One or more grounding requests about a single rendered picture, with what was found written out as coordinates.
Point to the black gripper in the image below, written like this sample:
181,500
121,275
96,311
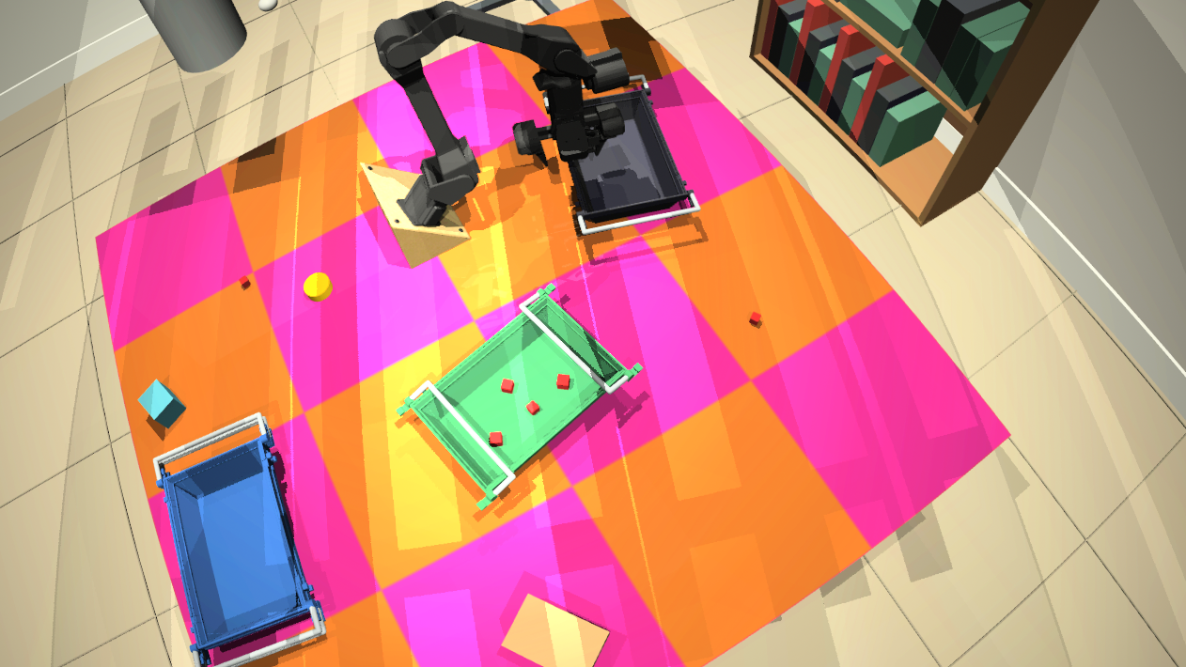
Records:
608,120

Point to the small light blue block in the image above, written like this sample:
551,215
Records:
161,403

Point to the yellow short cylinder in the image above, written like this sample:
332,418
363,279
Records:
318,286

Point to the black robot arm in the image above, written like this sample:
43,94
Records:
452,172

